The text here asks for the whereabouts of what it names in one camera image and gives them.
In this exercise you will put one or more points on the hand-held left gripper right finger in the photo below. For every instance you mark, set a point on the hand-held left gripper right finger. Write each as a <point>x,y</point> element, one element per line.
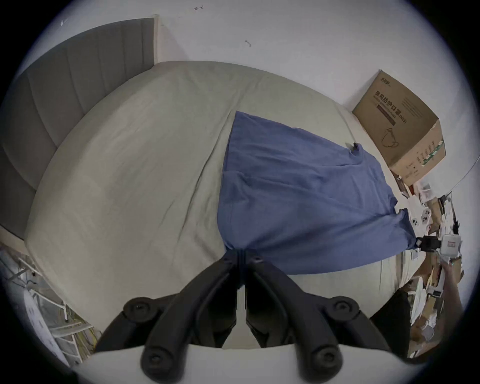
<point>288,300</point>

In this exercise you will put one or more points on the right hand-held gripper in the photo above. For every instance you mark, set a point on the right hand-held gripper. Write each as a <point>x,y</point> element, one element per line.
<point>451,245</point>

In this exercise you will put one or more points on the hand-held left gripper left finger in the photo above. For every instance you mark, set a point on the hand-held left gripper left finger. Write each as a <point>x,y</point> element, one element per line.
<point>195,300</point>

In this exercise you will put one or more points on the blue shirt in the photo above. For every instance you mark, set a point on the blue shirt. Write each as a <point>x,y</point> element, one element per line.
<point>300,202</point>

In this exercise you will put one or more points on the person's right forearm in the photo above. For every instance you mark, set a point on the person's right forearm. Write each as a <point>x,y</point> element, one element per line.
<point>454,292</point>

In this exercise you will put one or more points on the person's right hand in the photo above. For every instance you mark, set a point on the person's right hand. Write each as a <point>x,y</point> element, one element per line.
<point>447,264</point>

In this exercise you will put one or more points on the white hand controller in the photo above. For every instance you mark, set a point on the white hand controller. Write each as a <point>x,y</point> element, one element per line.
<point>414,222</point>
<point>426,215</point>

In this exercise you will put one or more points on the brown cardboard carton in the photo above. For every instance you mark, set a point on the brown cardboard carton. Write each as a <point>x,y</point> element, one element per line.
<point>405,123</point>

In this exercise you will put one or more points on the bed with beige sheet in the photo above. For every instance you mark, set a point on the bed with beige sheet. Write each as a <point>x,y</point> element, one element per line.
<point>131,168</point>

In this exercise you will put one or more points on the white metal rack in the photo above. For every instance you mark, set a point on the white metal rack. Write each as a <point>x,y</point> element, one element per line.
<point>45,307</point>

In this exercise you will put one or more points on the grey padded headboard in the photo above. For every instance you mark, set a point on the grey padded headboard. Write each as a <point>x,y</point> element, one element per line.
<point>56,97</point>

